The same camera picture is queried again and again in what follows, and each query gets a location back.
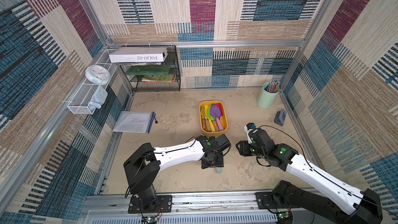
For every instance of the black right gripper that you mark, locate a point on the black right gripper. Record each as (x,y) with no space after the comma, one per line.
(244,148)

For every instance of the red shovel wooden handle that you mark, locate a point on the red shovel wooden handle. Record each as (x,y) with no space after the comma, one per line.
(220,107)

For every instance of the colourful picture book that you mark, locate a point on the colourful picture book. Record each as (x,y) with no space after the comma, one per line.
(170,78)

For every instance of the light blue cloth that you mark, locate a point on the light blue cloth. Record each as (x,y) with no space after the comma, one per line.
(98,99)

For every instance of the yellow plastic storage box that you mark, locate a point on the yellow plastic storage box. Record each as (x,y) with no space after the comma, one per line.
(213,118)

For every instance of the yellow square shovel yellow handle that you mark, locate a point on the yellow square shovel yellow handle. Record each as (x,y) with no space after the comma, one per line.
(210,123)

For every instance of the coloured pencils in cup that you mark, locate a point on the coloured pencils in cup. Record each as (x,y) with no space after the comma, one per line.
(272,87)

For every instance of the green book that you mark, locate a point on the green book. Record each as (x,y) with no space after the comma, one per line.
(148,70)

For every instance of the white round clock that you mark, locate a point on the white round clock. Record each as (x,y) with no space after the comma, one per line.
(97,74)

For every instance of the purple shovel pink handle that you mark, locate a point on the purple shovel pink handle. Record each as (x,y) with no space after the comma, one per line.
(215,112)

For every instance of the black wire mesh shelf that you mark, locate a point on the black wire mesh shelf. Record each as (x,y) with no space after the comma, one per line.
(139,86)

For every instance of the white folio box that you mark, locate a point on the white folio box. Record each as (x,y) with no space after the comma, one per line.
(138,54)

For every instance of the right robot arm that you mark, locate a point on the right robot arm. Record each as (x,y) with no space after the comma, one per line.
(336,200)

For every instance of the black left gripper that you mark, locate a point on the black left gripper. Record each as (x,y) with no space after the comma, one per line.
(221,163)

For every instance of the white wire basket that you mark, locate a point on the white wire basket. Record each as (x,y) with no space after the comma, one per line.
(80,100)

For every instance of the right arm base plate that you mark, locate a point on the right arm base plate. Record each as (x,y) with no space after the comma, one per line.
(265,200)

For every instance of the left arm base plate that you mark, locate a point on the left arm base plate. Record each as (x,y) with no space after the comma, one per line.
(162,204)

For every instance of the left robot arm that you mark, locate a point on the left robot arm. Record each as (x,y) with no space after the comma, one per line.
(143,166)

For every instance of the mint green pencil cup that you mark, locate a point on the mint green pencil cup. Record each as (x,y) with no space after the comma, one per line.
(266,99)

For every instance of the green shovel orange handle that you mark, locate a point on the green shovel orange handle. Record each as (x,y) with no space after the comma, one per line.
(207,112)

